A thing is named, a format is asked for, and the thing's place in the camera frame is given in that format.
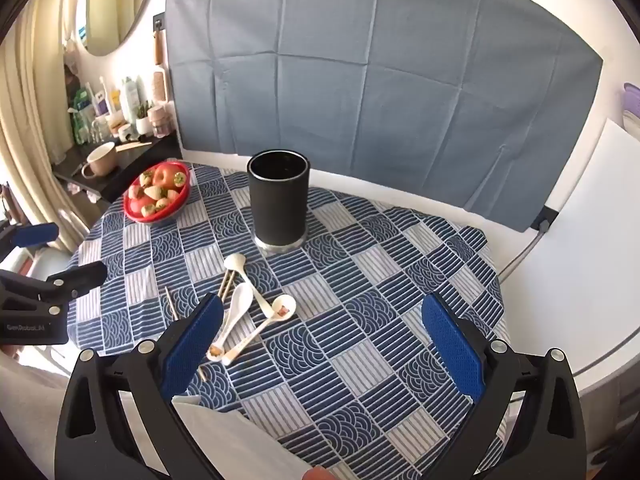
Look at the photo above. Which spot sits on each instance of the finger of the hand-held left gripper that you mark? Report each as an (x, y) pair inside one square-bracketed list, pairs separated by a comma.
[(35, 234), (82, 277)]

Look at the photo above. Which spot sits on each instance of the round wall mirror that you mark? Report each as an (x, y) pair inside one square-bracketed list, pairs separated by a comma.
[(117, 5)]

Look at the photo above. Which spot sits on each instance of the white bottle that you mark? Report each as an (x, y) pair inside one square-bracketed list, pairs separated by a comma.
[(131, 100)]

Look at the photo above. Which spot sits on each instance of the black side shelf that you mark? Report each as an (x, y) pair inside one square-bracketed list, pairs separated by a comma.
[(127, 167)]

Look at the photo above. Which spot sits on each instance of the blue patterned tablecloth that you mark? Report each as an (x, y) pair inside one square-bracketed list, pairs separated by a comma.
[(360, 300)]

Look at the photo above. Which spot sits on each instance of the red fruit basket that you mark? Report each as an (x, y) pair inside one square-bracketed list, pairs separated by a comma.
[(131, 212)]

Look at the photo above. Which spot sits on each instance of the white spoon with red print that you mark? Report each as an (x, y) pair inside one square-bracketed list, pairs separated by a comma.
[(282, 306)]

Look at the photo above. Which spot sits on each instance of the small potted plant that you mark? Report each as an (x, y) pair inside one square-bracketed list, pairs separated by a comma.
[(144, 122)]

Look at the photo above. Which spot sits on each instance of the beige curtain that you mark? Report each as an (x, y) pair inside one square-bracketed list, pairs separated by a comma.
[(30, 110)]

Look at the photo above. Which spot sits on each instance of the black cylindrical utensil holder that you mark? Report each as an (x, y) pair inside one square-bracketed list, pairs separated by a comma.
[(277, 205)]

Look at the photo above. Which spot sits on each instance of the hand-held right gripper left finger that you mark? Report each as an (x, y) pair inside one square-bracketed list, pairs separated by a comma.
[(192, 345)]

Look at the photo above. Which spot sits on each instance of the red apple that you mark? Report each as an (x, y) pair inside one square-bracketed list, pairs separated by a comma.
[(165, 176)]

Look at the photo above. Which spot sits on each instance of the beige mug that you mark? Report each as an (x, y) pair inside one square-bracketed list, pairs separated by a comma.
[(101, 162)]

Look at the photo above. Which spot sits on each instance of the wooden hanging brush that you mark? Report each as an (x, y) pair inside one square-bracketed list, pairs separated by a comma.
[(159, 80)]

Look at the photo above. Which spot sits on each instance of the grey-blue wall cloth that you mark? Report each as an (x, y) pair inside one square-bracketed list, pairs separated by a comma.
[(375, 85)]

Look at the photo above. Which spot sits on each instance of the plain white spoon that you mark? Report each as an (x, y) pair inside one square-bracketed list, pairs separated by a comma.
[(235, 263)]

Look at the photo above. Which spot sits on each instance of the purple container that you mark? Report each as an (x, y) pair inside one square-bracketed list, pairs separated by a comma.
[(631, 97)]

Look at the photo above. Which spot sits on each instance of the green bottle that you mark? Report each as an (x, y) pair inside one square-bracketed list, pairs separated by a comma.
[(81, 120)]

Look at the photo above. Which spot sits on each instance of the white garment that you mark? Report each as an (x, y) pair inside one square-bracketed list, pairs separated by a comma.
[(240, 440)]

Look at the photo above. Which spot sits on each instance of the pink jar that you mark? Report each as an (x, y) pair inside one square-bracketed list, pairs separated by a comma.
[(161, 121)]

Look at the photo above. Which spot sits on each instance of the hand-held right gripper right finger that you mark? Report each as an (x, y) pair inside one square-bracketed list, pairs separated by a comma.
[(452, 340)]

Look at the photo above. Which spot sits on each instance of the pile of strawberries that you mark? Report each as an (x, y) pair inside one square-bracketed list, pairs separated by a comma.
[(150, 192)]

